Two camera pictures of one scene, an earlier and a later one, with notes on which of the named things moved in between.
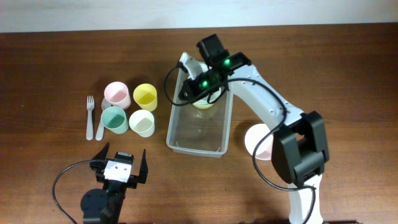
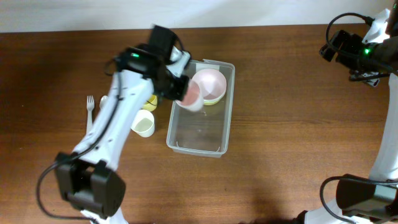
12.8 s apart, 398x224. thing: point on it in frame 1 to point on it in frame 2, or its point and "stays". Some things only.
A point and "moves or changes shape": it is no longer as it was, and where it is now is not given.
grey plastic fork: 90,103 stays
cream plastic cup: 142,122 stays
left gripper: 98,165 to 180,89
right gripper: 194,92 to 351,42
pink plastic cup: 117,94 moves or changes shape
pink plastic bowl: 264,149 moves or changes shape
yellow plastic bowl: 203,107 to 212,101
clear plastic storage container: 200,128 stays
